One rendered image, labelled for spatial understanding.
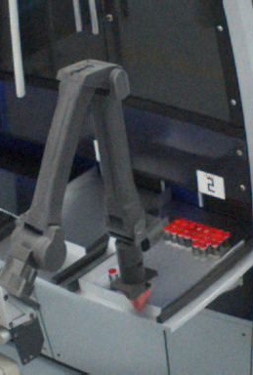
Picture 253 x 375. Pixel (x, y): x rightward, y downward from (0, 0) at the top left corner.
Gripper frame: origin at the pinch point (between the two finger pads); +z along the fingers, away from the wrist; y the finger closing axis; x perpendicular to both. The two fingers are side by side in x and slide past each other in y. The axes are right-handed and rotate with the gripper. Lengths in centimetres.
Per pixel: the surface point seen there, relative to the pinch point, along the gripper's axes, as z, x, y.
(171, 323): 2.1, -9.9, 0.1
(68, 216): 2, 46, 26
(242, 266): 2.7, -10.3, 28.8
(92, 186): 2, 51, 41
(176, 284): 2.1, 0.4, 14.4
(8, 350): 90, 112, 38
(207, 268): 2.3, -2.1, 24.0
